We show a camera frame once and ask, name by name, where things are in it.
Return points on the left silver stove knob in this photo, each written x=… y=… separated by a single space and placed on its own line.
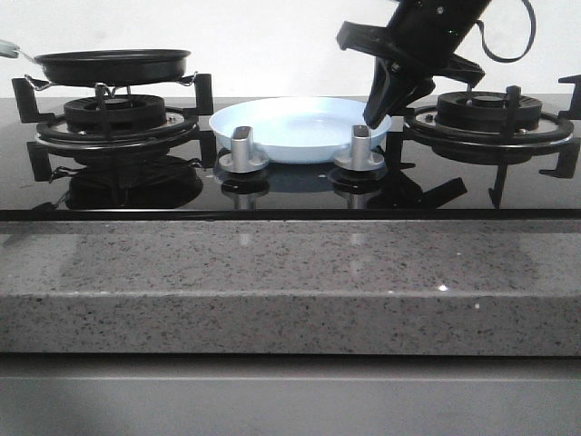
x=244 y=157

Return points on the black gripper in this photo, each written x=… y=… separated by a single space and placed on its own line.
x=418 y=51

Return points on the light blue plate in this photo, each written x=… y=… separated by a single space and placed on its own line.
x=293 y=130

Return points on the grey cabinet drawer front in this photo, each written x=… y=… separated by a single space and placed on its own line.
x=260 y=395

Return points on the black frying pan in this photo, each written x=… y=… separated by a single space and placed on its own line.
x=114 y=68

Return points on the right black gas burner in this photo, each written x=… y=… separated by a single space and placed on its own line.
x=486 y=112

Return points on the black gas burner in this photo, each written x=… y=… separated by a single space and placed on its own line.
x=126 y=113
x=486 y=112

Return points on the left black gas burner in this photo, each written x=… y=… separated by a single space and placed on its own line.
x=126 y=113

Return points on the right silver stove knob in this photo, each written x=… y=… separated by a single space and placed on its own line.
x=359 y=157

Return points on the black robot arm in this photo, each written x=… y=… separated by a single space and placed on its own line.
x=457 y=15

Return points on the silver stove knob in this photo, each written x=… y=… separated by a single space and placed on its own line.
x=359 y=157
x=244 y=157

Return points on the black glass cooktop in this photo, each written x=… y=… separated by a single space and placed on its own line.
x=186 y=183

